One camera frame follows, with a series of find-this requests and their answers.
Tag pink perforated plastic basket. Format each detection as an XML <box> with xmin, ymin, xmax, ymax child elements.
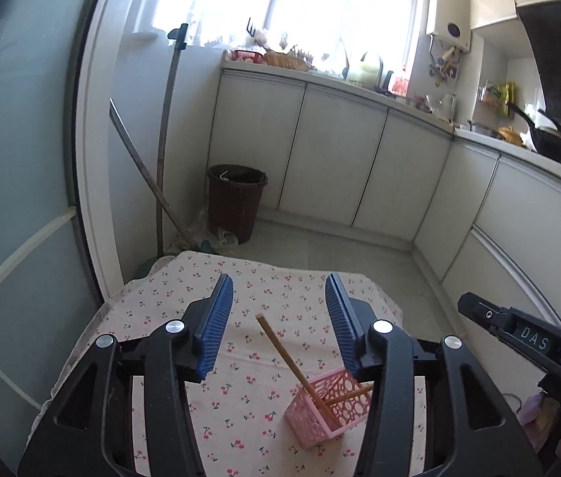
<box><xmin>284</xmin><ymin>368</ymin><xmax>375</xmax><ymax>447</ymax></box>

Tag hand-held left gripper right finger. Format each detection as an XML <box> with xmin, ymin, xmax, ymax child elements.
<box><xmin>325</xmin><ymin>273</ymin><xmax>544</xmax><ymax>477</ymax></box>

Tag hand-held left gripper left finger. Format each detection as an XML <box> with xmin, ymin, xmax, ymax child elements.
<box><xmin>17</xmin><ymin>273</ymin><xmax>234</xmax><ymax>477</ymax></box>

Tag dark red trash bin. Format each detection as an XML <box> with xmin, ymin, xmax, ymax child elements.
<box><xmin>207</xmin><ymin>164</ymin><xmax>269</xmax><ymax>245</ymax></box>

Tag wooden chopstick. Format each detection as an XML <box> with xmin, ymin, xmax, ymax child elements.
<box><xmin>255</xmin><ymin>313</ymin><xmax>335</xmax><ymax>422</ymax></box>
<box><xmin>325</xmin><ymin>384</ymin><xmax>375</xmax><ymax>406</ymax></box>

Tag cherry print tablecloth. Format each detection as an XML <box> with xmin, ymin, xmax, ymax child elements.
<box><xmin>29</xmin><ymin>251</ymin><xmax>428</xmax><ymax>477</ymax></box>

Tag pale green jug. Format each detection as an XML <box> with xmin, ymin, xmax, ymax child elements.
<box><xmin>347</xmin><ymin>52</ymin><xmax>383</xmax><ymax>86</ymax></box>

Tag kitchen window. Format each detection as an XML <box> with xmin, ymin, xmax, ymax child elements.
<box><xmin>150</xmin><ymin>0</ymin><xmax>433</xmax><ymax>81</ymax></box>

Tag white water heater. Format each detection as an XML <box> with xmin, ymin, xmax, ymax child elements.
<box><xmin>426</xmin><ymin>0</ymin><xmax>473</xmax><ymax>53</ymax></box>

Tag wall rack with packets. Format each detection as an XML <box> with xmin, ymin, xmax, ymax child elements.
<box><xmin>478</xmin><ymin>81</ymin><xmax>518</xmax><ymax>119</ymax></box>

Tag lilac and yellow cloth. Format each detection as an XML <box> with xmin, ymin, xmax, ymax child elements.
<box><xmin>517</xmin><ymin>392</ymin><xmax>561</xmax><ymax>459</ymax></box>

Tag wicker basket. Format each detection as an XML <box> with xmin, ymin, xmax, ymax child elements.
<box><xmin>264</xmin><ymin>52</ymin><xmax>315</xmax><ymax>71</ymax></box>

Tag white electric kettle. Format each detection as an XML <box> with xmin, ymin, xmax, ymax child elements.
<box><xmin>438</xmin><ymin>93</ymin><xmax>458</xmax><ymax>123</ymax></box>

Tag red plastic basket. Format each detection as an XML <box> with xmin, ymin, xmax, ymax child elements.
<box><xmin>231</xmin><ymin>48</ymin><xmax>267</xmax><ymax>66</ymax></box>

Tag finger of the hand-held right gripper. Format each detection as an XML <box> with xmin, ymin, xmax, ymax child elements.
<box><xmin>458</xmin><ymin>292</ymin><xmax>516</xmax><ymax>347</ymax></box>

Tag mop handles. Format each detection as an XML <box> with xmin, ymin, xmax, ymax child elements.
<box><xmin>109</xmin><ymin>99</ymin><xmax>212</xmax><ymax>255</ymax></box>

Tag frosted glass sliding door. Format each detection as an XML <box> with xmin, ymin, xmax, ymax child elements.
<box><xmin>0</xmin><ymin>0</ymin><xmax>130</xmax><ymax>477</ymax></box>

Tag crumpled plastic bag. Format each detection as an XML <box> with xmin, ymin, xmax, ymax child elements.
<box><xmin>181</xmin><ymin>209</ymin><xmax>240</xmax><ymax>255</ymax></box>

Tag black frying pan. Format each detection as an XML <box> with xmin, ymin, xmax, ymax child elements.
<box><xmin>506</xmin><ymin>102</ymin><xmax>561</xmax><ymax>170</ymax></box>

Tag white kitchen base cabinets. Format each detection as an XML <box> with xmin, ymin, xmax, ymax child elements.
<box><xmin>209</xmin><ymin>67</ymin><xmax>561</xmax><ymax>343</ymax></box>

